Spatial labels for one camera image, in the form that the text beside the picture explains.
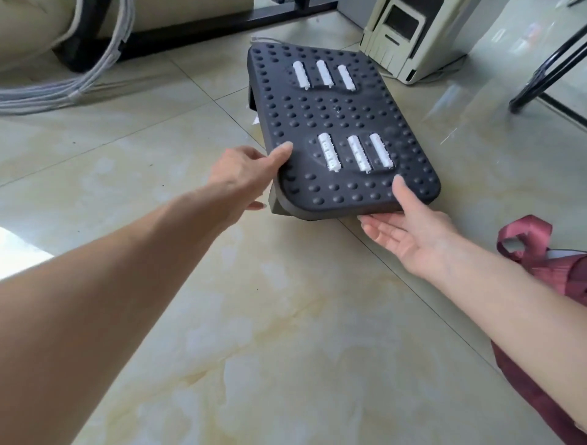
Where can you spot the person's right hand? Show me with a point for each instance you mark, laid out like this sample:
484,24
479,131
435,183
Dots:
417,234

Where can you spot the person's left hand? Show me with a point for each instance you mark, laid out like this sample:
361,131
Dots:
238,179

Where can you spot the black massage footrest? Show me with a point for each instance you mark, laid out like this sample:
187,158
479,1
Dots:
339,133

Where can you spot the maroon fabric bag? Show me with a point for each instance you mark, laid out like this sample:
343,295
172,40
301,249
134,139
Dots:
564,270

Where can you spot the person's left forearm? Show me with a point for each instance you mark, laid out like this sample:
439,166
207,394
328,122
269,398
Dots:
101,302

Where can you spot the person's right forearm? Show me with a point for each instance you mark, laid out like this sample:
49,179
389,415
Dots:
518,316

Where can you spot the white electric heater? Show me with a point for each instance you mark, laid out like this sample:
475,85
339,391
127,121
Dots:
412,36

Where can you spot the black curved chair leg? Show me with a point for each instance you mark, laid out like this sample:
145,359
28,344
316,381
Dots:
545,73

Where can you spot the beige leather sofa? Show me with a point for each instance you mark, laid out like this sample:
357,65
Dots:
36,23

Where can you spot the black metal floor frame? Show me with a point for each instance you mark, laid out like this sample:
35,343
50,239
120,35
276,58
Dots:
197,27

